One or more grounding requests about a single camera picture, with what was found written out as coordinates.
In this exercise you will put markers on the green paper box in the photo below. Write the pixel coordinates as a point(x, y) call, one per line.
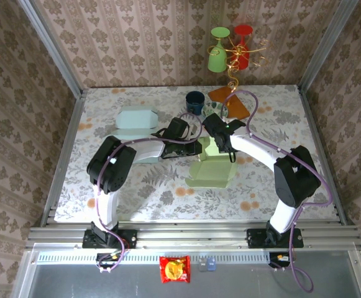
point(208, 177)

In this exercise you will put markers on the light blue paper box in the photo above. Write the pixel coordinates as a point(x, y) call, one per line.
point(135, 119)

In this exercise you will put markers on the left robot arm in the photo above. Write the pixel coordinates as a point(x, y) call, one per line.
point(112, 164)

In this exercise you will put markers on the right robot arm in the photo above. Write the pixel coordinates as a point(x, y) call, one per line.
point(295, 177)

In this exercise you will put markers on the leaf pattern bowl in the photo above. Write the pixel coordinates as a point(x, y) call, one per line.
point(212, 107)

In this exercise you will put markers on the dark blue mug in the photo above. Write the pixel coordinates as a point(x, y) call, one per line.
point(195, 101)

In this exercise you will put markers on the floral tablecloth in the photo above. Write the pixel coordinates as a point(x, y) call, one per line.
point(155, 201)

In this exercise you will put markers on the green wine glass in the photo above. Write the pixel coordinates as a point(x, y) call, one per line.
point(216, 60)

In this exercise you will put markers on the small blue packet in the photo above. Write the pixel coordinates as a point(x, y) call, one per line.
point(211, 264)

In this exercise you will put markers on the red wine glass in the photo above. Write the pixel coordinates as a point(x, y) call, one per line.
point(243, 31)

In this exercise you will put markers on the small grey packet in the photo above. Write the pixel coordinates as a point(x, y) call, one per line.
point(202, 264)

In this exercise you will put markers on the red snack packet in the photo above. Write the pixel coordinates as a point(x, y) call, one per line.
point(174, 269)

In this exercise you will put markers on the grey metal shelf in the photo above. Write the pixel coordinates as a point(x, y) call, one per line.
point(74, 282)

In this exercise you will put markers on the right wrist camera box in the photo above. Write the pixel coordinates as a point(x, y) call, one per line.
point(213, 122)

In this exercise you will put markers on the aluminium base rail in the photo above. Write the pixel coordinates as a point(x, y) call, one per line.
point(192, 236)

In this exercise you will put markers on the right aluminium side rail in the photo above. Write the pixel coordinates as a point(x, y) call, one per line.
point(321, 155)

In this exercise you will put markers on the aluminium side rail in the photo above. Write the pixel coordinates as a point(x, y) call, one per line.
point(321, 155)
point(65, 155)

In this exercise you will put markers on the left aluminium side rail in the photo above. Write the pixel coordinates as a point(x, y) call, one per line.
point(65, 155)

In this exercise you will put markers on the right aluminium corner post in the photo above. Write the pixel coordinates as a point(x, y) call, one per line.
point(326, 46)

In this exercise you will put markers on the aluminium corner post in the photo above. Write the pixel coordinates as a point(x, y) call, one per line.
point(326, 46)
point(53, 49)

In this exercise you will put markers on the left aluminium corner post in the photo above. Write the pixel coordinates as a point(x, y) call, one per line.
point(53, 49)

